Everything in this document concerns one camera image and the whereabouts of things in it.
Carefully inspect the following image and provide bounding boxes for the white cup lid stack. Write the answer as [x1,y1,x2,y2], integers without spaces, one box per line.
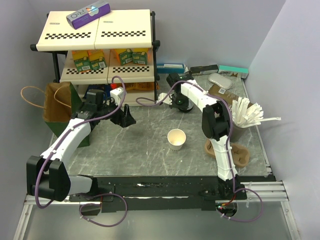
[178,105,194,113]

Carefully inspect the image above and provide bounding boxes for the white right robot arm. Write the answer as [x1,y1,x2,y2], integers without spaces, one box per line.
[166,73,237,182]

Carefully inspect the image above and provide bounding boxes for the aluminium rail frame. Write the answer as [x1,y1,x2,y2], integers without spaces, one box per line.
[14,182,301,240]

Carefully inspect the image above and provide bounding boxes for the brown pulp cup carrier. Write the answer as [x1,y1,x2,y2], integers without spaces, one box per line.
[204,139,250,168]

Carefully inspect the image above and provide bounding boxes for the blue flat box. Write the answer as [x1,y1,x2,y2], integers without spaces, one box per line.
[156,63,186,74]

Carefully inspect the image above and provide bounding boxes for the blue snack bag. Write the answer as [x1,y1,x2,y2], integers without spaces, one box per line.
[82,84,111,100]

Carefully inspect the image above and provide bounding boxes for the brown kraft coffee pouch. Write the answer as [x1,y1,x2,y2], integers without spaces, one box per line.
[208,84,239,107]

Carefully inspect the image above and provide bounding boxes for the purple silver long box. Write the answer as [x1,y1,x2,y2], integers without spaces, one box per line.
[66,0,111,30]

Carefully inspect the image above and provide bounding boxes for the beige three-tier shelf rack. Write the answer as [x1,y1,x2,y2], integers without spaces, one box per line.
[29,9,161,107]

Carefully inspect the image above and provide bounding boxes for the orange snack bag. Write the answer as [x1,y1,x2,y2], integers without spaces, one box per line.
[125,82,155,91]

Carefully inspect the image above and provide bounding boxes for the white oval pouch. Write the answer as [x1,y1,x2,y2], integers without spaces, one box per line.
[208,73,233,90]

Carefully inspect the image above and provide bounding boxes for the green yellow carton far left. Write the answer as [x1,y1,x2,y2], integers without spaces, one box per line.
[71,50,92,73]

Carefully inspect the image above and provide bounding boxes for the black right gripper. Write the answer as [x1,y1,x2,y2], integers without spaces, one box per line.
[169,93,189,111]

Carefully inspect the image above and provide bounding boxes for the brown green paper bag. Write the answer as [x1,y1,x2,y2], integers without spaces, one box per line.
[20,81,91,148]

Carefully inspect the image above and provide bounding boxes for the black flat box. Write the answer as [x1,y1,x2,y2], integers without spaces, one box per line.
[189,64,219,76]

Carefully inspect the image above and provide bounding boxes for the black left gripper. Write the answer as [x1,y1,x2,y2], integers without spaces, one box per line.
[97,96,136,128]

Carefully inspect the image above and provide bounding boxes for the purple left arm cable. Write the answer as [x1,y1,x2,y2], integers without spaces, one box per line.
[34,76,128,228]

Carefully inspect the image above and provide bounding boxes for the metal straw holder cup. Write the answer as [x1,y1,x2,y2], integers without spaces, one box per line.
[230,123,247,143]

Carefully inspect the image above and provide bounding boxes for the teal flat box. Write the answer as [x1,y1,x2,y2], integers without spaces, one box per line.
[218,65,249,79]

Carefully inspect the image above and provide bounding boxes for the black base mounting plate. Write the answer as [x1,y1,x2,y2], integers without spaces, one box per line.
[68,174,276,213]

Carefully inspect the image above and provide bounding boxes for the white paper coffee cup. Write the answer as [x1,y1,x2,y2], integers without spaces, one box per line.
[167,128,187,151]

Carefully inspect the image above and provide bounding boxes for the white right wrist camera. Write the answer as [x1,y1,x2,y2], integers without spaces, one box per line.
[155,92,173,105]

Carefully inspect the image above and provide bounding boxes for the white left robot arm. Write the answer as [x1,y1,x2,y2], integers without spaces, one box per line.
[26,87,136,202]

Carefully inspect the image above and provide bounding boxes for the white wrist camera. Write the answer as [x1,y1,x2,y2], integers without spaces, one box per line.
[155,92,173,105]
[110,87,127,106]

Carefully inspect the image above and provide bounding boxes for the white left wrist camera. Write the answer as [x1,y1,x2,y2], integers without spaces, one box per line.
[110,87,127,106]

